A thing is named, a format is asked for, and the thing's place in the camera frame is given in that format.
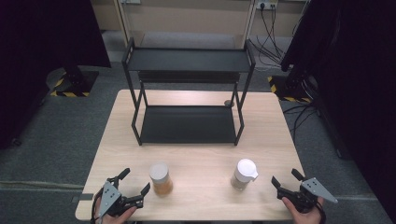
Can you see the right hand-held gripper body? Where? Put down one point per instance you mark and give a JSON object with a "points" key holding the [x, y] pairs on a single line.
{"points": [[314, 189]]}

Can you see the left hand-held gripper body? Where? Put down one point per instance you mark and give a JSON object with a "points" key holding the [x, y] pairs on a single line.
{"points": [[110, 196]]}

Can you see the glass jar of orange powder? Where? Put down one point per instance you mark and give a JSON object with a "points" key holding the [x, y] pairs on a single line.
{"points": [[162, 184]]}

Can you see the white-lidded seasoning jar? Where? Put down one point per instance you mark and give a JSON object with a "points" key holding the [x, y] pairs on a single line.
{"points": [[246, 169]]}

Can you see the black two-tier metal rack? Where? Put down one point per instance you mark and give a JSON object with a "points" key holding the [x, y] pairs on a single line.
{"points": [[186, 124]]}

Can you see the person's left hand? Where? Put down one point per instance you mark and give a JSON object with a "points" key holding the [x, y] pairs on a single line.
{"points": [[126, 216]]}

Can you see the person's right hand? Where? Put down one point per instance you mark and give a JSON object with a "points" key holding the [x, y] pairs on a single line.
{"points": [[306, 217]]}

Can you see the dark tape strip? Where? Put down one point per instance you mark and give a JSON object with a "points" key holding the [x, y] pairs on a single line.
{"points": [[85, 196]]}

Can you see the stand base with striped tape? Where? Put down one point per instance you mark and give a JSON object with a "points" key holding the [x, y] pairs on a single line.
{"points": [[77, 81], [288, 87]]}

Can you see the dark round table grommet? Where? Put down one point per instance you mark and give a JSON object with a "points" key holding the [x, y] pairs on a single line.
{"points": [[229, 103]]}

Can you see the black curtain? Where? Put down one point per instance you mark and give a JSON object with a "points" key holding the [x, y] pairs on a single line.
{"points": [[358, 77], [31, 46]]}

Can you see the white power socket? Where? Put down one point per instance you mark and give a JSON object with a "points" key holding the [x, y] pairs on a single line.
{"points": [[267, 4]]}

